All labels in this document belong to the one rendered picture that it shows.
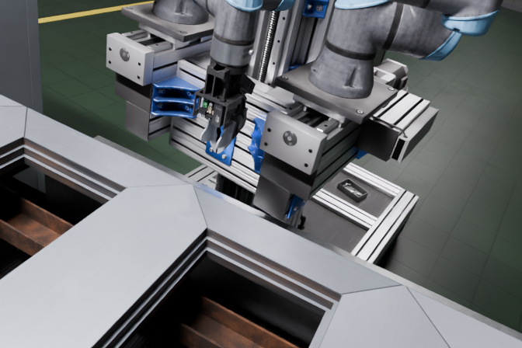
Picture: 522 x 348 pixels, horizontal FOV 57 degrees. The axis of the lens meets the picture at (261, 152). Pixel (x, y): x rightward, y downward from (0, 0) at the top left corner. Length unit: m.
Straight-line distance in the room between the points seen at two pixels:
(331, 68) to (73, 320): 0.70
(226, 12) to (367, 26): 0.33
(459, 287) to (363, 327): 1.61
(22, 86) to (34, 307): 1.07
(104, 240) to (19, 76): 0.95
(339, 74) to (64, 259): 0.65
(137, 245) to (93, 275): 0.09
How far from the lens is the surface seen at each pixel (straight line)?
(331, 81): 1.07
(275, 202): 1.15
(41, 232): 1.15
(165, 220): 0.89
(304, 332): 1.15
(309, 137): 0.99
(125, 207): 0.92
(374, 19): 1.05
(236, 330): 0.98
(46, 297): 0.78
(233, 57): 0.86
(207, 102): 0.91
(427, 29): 1.06
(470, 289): 2.43
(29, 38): 1.69
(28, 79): 1.74
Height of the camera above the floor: 1.46
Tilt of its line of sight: 32 degrees down
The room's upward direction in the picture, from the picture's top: 13 degrees clockwise
